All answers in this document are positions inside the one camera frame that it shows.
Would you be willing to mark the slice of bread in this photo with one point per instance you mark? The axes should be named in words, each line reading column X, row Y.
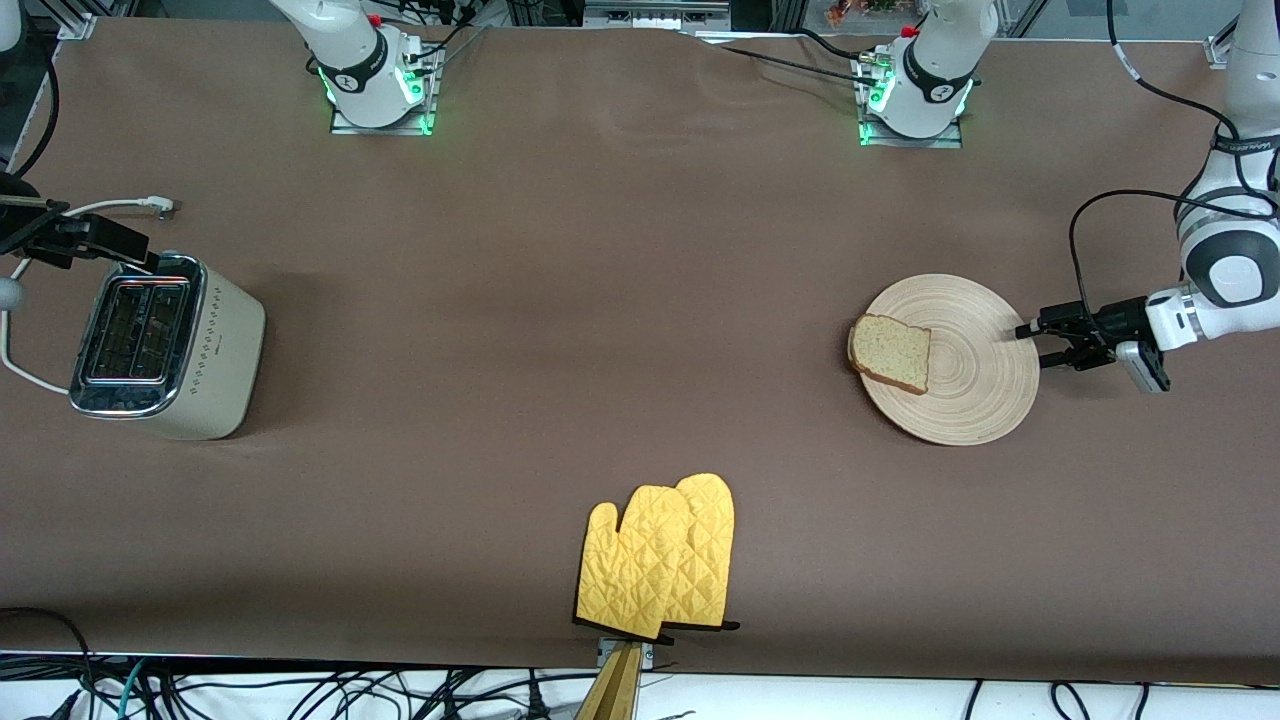
column 890, row 352

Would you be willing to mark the round wooden plate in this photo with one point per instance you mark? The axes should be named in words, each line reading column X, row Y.
column 985, row 380

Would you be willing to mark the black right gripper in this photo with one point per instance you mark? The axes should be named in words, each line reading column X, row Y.
column 28, row 232

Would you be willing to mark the grey device box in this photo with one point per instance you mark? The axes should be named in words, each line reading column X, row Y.
column 655, row 14

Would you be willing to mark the aluminium table corner bracket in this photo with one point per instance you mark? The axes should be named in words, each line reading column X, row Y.
column 1220, row 52
column 75, row 27

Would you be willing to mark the yellow quilted oven mitt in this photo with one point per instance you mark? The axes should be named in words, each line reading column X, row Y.
column 630, row 560
column 712, row 540

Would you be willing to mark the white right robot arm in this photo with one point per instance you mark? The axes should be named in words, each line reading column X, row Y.
column 360, row 65

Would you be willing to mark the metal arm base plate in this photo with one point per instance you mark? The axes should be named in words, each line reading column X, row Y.
column 950, row 141
column 345, row 127

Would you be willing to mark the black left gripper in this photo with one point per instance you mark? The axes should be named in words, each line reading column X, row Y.
column 1118, row 322

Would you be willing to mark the brown table cover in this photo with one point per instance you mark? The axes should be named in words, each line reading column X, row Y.
column 600, row 250

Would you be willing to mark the small metal clamp bracket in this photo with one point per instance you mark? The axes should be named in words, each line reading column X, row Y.
column 603, row 650

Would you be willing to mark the cream and chrome toaster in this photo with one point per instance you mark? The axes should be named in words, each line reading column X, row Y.
column 215, row 350

